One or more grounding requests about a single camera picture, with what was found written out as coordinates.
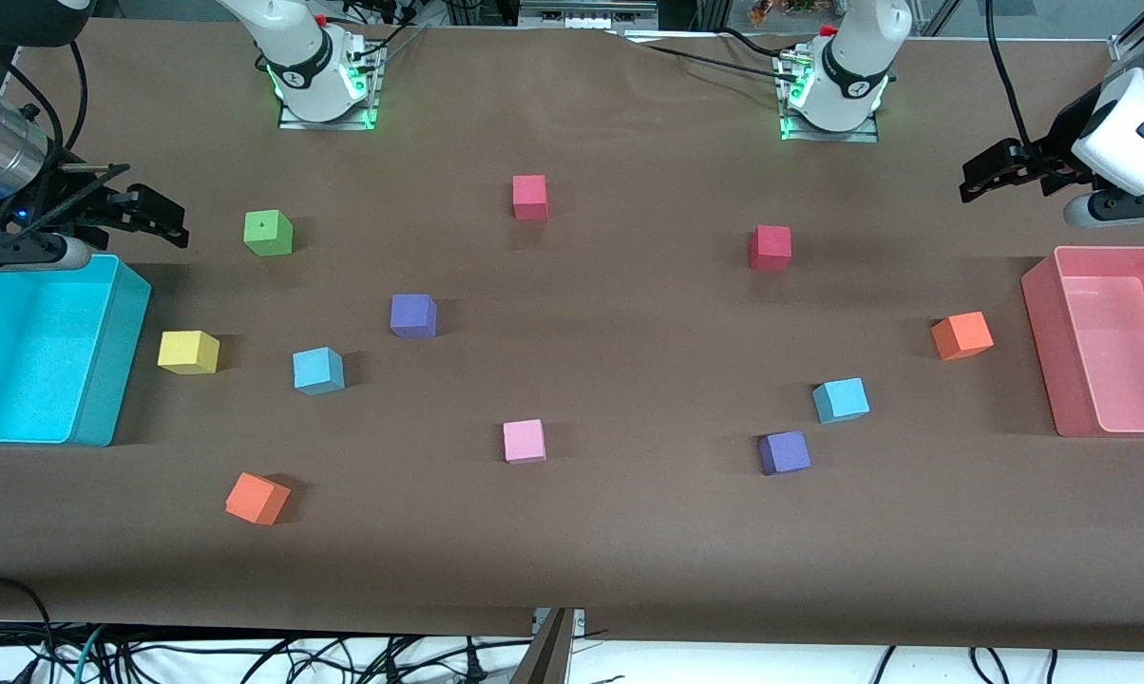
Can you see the pink foam block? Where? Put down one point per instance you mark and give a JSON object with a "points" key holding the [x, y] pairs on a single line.
{"points": [[524, 441]]}

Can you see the orange foam block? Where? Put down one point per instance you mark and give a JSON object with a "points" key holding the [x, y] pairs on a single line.
{"points": [[257, 498], [962, 335]]}

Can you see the red foam block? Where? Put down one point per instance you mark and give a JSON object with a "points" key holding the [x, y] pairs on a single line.
{"points": [[770, 247], [530, 197]]}

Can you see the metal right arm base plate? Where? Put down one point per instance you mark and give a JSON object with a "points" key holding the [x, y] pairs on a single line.
{"points": [[368, 104]]}

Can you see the yellow foam block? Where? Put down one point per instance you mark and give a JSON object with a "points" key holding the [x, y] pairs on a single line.
{"points": [[188, 351]]}

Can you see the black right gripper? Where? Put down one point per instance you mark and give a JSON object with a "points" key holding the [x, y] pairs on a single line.
{"points": [[57, 197]]}

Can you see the cyan plastic bin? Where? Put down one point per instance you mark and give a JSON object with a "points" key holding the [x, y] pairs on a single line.
{"points": [[30, 351]]}

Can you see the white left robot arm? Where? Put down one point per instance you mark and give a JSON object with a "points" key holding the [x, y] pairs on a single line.
{"points": [[857, 57]]}

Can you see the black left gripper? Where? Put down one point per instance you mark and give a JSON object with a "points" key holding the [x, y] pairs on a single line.
{"points": [[1053, 143]]}

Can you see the purple foam block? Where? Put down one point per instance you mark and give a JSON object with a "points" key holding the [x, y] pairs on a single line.
{"points": [[413, 315], [784, 452]]}

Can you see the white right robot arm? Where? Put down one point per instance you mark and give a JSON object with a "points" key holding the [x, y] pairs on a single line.
{"points": [[296, 57]]}

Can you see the grey metal bracket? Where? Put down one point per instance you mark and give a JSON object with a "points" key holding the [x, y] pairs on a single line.
{"points": [[545, 655]]}

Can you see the grey metal box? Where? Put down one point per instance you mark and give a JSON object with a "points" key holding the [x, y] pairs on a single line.
{"points": [[586, 13]]}

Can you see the light blue foam block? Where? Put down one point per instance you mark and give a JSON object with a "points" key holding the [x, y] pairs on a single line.
{"points": [[840, 399], [318, 370]]}

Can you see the green foam block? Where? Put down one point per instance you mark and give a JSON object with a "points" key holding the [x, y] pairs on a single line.
{"points": [[268, 233]]}

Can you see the aluminium frame profile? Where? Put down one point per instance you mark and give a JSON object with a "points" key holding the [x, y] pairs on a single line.
{"points": [[1142, 33]]}

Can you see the pink plastic bin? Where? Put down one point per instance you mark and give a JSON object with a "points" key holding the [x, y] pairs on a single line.
{"points": [[1114, 342]]}

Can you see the brown table cover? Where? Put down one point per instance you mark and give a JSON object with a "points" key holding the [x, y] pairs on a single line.
{"points": [[629, 541]]}

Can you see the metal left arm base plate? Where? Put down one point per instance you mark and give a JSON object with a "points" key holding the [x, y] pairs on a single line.
{"points": [[868, 135]]}

